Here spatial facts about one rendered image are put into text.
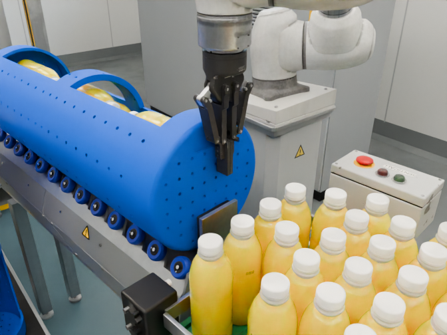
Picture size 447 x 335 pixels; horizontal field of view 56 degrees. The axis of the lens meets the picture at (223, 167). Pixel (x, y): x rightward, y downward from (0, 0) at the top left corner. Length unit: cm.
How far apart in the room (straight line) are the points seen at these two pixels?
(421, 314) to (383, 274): 8
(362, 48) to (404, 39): 229
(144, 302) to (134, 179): 22
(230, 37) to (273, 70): 76
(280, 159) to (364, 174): 58
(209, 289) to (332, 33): 91
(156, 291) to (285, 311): 24
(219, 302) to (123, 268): 36
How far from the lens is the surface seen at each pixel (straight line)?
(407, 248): 77
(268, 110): 135
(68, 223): 119
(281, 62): 143
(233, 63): 71
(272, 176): 148
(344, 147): 283
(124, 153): 81
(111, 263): 104
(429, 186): 92
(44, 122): 107
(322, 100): 149
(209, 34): 69
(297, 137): 148
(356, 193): 93
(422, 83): 367
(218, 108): 75
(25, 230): 189
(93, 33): 638
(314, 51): 141
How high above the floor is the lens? 152
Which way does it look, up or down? 28 degrees down
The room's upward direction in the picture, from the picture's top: straight up
